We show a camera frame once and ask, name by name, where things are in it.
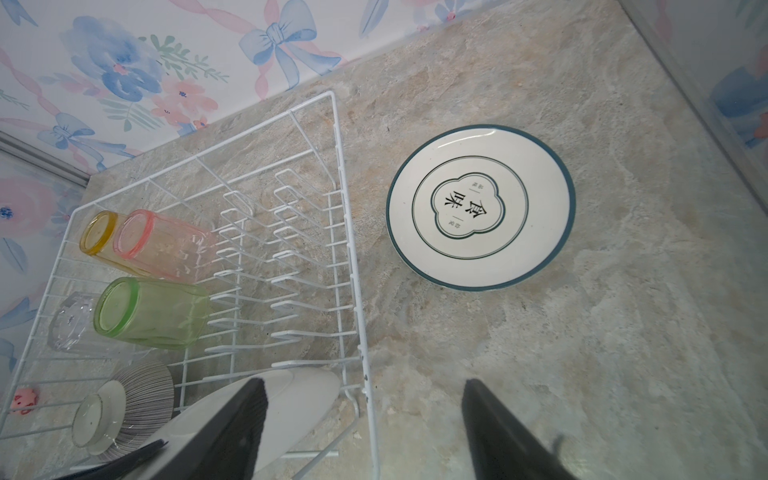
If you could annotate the white plate green rim logo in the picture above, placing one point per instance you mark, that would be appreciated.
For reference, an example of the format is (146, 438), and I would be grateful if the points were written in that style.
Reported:
(481, 207)

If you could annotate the white wire dish rack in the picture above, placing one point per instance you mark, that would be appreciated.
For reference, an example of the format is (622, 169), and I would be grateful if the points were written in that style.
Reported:
(284, 287)

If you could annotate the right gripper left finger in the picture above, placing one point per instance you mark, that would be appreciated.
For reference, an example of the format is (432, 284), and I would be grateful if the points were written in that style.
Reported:
(217, 438)

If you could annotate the green translucent plastic cup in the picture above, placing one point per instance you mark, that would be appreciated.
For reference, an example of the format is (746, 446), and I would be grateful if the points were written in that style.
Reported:
(152, 313)

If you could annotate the pink translucent plastic cup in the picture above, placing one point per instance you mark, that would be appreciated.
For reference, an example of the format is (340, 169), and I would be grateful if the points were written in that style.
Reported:
(165, 247)

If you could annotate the white ribbed bowl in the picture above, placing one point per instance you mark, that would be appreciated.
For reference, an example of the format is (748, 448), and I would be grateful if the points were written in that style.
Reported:
(125, 411)

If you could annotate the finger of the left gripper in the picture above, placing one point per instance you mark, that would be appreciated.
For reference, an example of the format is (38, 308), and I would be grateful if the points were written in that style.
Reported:
(120, 467)

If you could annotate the small pink toy figure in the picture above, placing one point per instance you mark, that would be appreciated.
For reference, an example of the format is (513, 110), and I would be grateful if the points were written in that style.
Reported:
(24, 401)

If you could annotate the left aluminium corner post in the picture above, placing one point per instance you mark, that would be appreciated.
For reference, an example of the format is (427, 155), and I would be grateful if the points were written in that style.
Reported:
(42, 160)

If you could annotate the yellow translucent plastic cup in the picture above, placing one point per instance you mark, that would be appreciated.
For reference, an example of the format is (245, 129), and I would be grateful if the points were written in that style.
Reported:
(97, 241)

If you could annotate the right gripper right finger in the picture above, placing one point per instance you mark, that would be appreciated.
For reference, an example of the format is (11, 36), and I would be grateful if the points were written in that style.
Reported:
(500, 446)

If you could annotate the clear plastic cup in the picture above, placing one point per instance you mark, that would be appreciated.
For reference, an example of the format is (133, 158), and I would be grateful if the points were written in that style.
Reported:
(72, 329)

